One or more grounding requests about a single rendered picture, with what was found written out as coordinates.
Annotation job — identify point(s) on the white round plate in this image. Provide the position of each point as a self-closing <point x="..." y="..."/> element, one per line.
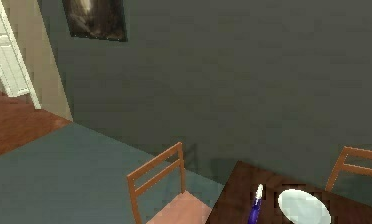
<point x="303" y="206"/>

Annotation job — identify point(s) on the white room door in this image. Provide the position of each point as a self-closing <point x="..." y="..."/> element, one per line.
<point x="9" y="56"/>

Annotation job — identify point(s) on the dark framed wall picture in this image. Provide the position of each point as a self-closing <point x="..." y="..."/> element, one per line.
<point x="95" y="18"/>

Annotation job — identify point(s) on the blue and white bottle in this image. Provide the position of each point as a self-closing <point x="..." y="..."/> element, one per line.
<point x="256" y="206"/>

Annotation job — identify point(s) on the brown wooden chair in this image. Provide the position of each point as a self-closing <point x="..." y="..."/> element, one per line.
<point x="170" y="200"/>
<point x="352" y="165"/>

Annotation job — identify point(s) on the dark brown wooden table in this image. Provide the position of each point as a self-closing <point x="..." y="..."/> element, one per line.
<point x="239" y="196"/>

